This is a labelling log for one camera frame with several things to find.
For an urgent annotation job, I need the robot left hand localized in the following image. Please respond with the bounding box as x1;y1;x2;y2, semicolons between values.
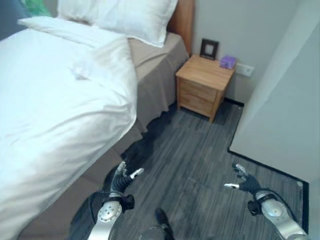
109;161;145;195

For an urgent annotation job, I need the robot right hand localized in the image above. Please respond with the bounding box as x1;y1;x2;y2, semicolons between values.
224;163;262;194

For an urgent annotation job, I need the beige bed sheet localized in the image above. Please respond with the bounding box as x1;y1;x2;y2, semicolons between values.
81;32;190;183

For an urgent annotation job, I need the robot silver leg dark foot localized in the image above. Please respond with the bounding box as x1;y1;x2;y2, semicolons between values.
139;207;176;240

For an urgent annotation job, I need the white duvet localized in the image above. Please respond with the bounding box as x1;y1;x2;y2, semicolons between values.
0;17;139;214

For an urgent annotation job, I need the wooden nightstand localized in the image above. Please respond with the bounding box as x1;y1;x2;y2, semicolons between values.
175;54;236;123

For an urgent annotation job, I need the purple tissue box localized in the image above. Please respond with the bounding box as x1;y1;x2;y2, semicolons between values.
219;55;237;70

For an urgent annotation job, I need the large white pillow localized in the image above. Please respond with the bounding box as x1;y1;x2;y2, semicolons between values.
92;0;179;49

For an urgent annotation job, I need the wooden headboard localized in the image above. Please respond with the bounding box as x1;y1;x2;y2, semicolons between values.
166;0;196;59

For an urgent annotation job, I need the green patterned cloth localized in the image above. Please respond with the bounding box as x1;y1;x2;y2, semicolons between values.
24;0;59;19

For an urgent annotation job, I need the white wall socket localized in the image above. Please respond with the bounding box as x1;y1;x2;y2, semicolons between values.
235;63;255;77

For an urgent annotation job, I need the black picture frame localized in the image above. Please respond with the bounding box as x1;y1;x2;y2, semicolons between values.
200;38;220;61

